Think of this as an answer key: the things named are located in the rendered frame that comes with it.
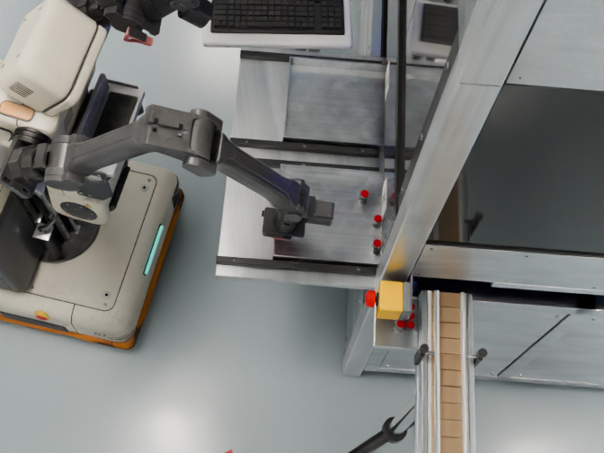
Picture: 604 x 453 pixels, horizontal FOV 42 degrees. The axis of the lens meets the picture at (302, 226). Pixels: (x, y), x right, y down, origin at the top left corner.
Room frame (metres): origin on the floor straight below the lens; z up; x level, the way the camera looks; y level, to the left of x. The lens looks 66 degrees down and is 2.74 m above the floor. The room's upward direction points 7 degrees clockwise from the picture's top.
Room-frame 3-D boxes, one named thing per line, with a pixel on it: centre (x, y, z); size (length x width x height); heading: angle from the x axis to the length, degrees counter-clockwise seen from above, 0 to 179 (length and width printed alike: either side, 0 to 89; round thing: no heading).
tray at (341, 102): (1.20, -0.09, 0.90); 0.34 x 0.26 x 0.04; 92
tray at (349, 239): (0.86, -0.10, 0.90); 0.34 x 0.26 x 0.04; 92
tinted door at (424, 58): (0.95, -0.20, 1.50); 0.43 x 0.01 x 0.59; 2
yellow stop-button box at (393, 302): (0.62, -0.23, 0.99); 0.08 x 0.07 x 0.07; 92
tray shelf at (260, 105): (1.03, -0.02, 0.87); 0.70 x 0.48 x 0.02; 2
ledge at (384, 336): (0.60, -0.27, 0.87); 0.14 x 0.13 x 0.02; 92
